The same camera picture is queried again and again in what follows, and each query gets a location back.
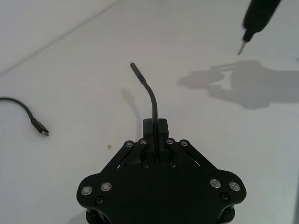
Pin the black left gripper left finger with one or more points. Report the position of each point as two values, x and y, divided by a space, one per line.
134 154

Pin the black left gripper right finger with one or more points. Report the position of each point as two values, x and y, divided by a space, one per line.
182 152

